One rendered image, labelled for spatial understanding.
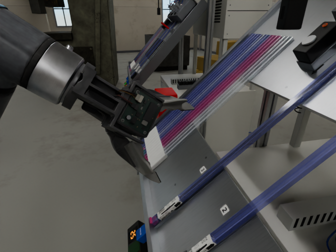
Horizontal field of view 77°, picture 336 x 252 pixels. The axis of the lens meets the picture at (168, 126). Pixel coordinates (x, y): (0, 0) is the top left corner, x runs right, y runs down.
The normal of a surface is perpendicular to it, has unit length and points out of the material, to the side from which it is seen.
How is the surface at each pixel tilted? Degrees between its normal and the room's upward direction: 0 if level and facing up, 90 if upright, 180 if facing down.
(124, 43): 90
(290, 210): 0
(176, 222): 43
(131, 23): 90
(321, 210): 0
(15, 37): 61
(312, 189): 0
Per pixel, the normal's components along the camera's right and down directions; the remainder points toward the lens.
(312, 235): -0.01, -0.90
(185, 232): -0.68, -0.59
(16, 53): 0.34, 0.22
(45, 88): 0.04, 0.62
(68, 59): 0.61, -0.44
